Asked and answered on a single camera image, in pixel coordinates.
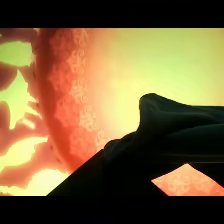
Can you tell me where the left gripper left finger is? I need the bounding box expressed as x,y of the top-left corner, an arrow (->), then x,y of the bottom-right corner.
46,149 -> 112,197

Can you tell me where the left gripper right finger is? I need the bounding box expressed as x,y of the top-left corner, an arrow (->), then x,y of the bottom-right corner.
110,156 -> 171,197

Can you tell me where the dark green garment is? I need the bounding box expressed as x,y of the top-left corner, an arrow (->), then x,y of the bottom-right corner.
101,92 -> 224,188

